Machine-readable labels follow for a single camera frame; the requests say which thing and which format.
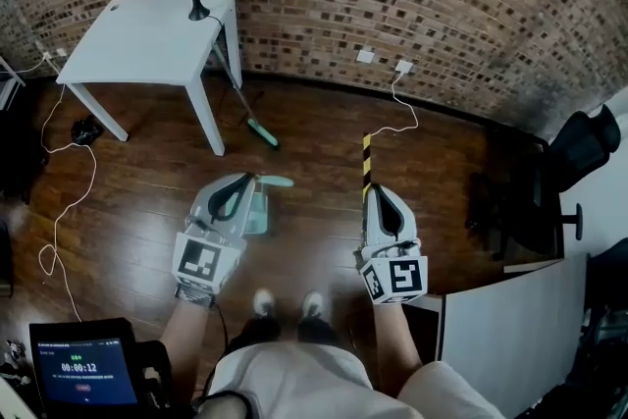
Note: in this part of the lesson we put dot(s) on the person's black trousers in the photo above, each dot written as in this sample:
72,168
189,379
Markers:
275,331

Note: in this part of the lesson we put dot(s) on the black tablet screen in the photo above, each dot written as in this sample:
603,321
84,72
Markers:
86,373

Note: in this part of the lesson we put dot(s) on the person's shoe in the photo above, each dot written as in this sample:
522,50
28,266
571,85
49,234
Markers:
263,303
312,305

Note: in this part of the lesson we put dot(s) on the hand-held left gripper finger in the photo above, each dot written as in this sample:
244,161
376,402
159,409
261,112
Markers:
240,211
203,201

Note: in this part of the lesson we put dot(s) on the person's left forearm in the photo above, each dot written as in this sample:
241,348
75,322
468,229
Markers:
186,338

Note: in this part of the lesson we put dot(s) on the mint green dustpan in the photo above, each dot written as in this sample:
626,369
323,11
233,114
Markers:
262,211

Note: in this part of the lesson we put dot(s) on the white cabinet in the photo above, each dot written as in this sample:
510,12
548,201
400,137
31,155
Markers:
510,338

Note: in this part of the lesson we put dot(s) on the person's right forearm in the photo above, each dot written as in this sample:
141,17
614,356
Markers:
395,343

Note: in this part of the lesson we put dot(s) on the person's right shoe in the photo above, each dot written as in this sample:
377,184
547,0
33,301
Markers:
312,305

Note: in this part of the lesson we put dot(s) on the wooden floor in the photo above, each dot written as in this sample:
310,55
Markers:
314,132

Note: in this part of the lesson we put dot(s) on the person's white shirt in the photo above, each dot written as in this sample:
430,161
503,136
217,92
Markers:
304,382

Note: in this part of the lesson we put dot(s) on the white square table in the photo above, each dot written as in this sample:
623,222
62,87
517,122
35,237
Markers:
147,39

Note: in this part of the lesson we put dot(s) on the black plastic bag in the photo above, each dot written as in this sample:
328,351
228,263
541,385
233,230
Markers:
87,130

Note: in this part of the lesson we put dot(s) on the mint green broom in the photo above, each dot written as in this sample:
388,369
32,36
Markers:
260,132

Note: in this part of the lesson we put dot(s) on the person's left shoe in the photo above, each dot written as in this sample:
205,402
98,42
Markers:
263,303

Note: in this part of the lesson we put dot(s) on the black office chair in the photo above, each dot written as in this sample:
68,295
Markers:
569,162

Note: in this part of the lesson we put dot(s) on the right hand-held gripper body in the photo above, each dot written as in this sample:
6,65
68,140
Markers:
395,277

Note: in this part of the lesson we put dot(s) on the white wall socket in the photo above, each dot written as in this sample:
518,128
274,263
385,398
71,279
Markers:
365,56

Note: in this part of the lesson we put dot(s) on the white plug adapter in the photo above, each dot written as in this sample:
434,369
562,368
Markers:
403,67

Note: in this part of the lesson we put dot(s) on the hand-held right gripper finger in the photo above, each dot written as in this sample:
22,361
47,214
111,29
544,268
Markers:
373,221
407,221

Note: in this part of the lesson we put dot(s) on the yellow black striped tape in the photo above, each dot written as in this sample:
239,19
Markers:
366,162

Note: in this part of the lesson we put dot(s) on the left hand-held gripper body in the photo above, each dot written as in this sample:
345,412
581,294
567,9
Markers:
198,257

